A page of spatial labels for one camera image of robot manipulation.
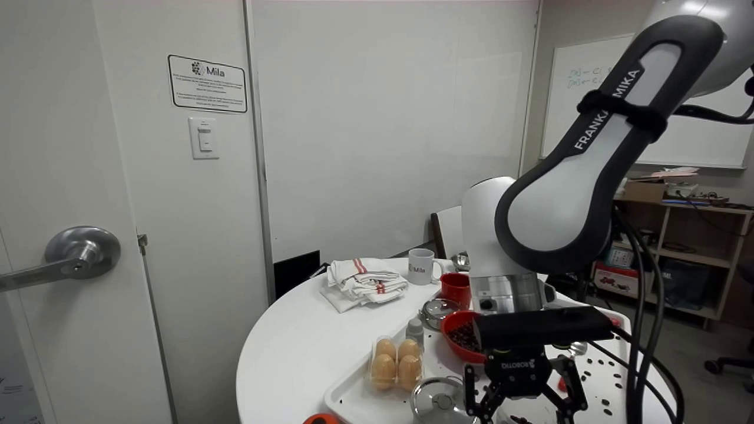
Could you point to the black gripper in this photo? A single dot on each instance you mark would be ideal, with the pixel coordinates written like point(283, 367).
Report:
point(517, 370)

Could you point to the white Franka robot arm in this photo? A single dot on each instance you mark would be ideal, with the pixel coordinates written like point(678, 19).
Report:
point(566, 204)

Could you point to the small steel bowl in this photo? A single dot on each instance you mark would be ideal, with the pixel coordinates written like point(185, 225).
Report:
point(460, 261)

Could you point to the orange cup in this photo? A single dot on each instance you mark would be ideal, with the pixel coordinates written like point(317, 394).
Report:
point(456, 291)

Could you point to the steel salt shaker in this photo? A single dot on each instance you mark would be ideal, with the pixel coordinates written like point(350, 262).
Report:
point(415, 334)

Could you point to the red white box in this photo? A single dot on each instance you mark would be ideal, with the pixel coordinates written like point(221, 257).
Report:
point(617, 282)

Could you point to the white mug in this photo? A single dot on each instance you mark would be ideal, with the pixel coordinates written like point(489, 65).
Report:
point(420, 267)

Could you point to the white plastic tray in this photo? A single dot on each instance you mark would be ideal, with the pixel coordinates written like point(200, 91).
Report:
point(355, 396)

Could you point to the white leaning board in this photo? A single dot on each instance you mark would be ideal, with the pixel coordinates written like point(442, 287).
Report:
point(451, 231)

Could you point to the dark storage bin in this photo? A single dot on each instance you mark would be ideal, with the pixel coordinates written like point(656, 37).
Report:
point(686, 287)

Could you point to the white red-striped towel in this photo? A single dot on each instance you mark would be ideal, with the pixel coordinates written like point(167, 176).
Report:
point(361, 283)

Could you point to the orange black round container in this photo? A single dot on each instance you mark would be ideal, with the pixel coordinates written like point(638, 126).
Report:
point(322, 417)

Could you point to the wooden shelf unit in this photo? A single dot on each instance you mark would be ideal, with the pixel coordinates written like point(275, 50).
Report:
point(692, 236)

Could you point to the cardboard box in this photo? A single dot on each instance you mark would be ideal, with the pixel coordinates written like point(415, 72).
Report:
point(646, 191)

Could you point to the black box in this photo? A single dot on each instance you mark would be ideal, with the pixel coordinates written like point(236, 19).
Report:
point(295, 271)

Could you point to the white whiteboard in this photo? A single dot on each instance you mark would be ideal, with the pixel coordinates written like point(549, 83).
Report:
point(698, 143)

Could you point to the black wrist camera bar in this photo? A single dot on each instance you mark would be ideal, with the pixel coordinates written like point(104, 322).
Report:
point(544, 326)

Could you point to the white light switch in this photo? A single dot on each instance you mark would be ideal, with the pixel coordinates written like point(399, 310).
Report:
point(204, 138)

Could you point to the white wall sign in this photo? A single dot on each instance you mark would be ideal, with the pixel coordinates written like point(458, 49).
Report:
point(205, 83)

